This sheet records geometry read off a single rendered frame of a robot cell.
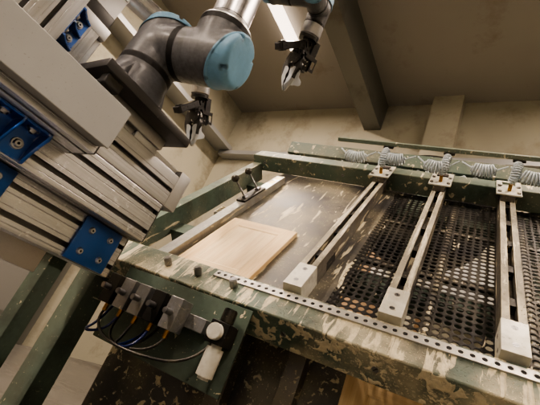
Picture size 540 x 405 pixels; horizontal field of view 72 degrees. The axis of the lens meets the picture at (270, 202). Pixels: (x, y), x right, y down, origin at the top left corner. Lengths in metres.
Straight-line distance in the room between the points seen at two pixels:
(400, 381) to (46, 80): 0.93
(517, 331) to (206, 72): 0.95
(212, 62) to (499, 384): 0.91
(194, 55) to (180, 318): 0.69
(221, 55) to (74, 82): 0.30
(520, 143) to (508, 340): 3.28
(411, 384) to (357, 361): 0.13
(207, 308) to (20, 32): 0.85
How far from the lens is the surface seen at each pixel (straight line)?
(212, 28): 0.82
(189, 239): 1.50
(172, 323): 1.09
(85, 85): 0.60
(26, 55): 0.57
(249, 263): 1.34
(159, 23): 0.90
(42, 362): 1.55
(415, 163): 2.55
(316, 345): 1.06
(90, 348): 4.83
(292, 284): 1.15
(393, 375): 1.03
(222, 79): 0.79
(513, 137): 4.30
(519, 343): 1.11
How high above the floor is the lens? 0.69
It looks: 22 degrees up
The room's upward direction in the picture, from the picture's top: 23 degrees clockwise
